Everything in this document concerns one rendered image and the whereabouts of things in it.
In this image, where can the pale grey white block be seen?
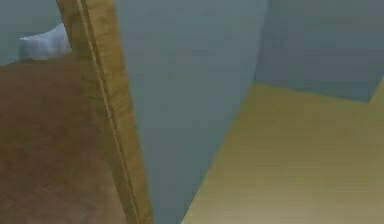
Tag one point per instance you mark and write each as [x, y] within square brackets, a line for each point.
[45, 45]

